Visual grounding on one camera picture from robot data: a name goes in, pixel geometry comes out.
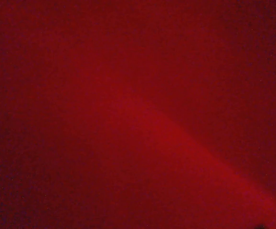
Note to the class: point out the red t-shirt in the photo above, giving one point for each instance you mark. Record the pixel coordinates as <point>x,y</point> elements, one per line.
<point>138,114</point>

